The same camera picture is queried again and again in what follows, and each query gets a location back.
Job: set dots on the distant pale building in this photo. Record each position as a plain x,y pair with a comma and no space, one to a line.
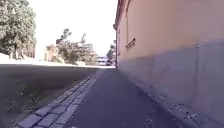
102,60

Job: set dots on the grey asphalt road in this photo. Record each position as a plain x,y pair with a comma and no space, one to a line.
116,100

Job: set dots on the cluster of trees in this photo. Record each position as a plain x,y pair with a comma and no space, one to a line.
73,50

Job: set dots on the orange building with grey base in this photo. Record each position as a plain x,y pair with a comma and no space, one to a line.
173,53

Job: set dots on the cobblestone kerb strip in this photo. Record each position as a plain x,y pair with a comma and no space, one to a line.
60,106

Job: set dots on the distant brick building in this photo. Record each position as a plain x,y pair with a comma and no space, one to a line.
30,51

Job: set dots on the dark grass ground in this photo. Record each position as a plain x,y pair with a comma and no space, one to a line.
30,86

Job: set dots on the large tree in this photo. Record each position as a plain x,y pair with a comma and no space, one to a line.
15,26

